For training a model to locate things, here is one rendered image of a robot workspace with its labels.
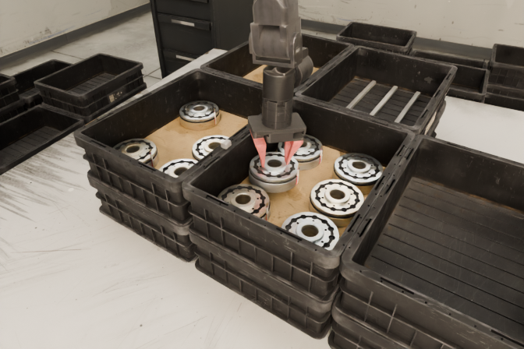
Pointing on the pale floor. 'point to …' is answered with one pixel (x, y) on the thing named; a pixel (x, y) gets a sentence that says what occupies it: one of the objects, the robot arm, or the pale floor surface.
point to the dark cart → (200, 9)
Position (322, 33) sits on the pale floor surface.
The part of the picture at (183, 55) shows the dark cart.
